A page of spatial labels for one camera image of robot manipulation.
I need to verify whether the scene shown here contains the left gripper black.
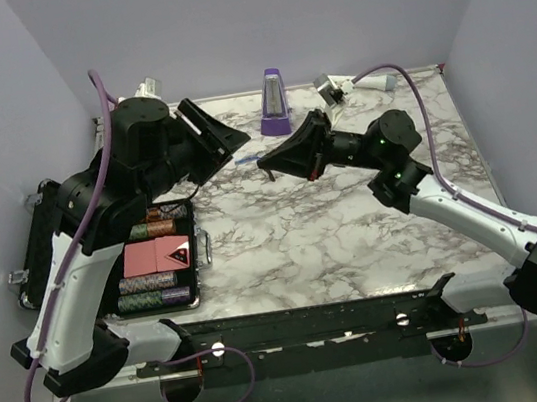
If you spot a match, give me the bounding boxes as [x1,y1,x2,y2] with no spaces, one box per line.
[126,88,258,204]

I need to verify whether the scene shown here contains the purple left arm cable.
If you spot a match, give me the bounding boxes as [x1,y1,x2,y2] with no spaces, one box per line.
[0,52,260,402]

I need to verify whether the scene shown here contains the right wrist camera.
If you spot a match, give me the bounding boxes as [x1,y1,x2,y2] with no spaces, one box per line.
[312,73,354,125]

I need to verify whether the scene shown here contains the purple metronome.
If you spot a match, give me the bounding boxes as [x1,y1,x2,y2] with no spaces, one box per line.
[260,68,292,137]

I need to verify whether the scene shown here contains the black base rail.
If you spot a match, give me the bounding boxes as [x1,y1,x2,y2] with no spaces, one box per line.
[125,274,494,402]

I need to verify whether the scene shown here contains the white microphone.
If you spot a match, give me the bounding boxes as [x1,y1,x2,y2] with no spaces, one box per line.
[352,73,398,92]

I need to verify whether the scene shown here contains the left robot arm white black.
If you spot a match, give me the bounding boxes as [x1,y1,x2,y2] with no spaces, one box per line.
[11,97,250,398]

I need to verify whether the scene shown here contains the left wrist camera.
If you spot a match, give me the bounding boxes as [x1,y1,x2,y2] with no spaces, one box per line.
[134,77,162,100]

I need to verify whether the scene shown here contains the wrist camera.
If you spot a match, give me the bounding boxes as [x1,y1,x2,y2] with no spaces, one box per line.
[134,77,162,100]
[312,73,354,125]

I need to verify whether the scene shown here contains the blue key tag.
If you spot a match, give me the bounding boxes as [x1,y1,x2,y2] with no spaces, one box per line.
[234,154,263,165]

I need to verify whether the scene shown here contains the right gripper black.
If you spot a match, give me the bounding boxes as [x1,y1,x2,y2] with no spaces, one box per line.
[252,100,387,190]

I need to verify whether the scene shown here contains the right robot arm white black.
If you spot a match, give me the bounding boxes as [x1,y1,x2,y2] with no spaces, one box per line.
[257,109,537,328]

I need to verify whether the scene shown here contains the black poker chip case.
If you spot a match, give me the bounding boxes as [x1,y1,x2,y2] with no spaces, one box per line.
[8,179,204,319]

